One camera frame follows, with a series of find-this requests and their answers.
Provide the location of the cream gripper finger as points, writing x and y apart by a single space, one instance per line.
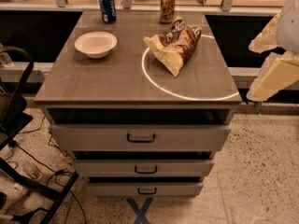
267 38
277 73

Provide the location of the brown chip bag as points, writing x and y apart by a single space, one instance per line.
174 47

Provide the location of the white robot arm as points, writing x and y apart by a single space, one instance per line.
288 27

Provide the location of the white paper bowl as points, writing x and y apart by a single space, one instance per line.
96 45

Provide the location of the brown soda can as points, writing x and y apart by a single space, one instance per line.
167 10

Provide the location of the grey drawer cabinet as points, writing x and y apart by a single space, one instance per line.
130 87

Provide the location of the blue soda can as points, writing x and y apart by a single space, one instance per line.
108 11

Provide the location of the plastic water bottle on floor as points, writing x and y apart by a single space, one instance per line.
31 170

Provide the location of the white power strip on floor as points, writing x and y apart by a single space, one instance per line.
11 195

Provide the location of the bottom drawer with black handle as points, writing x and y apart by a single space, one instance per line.
145 189

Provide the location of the drawer with black handle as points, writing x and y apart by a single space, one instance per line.
140 137
145 189
138 168

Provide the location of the middle drawer with black handle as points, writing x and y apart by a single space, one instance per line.
138 168

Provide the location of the top drawer with black handle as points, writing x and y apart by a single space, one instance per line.
140 137

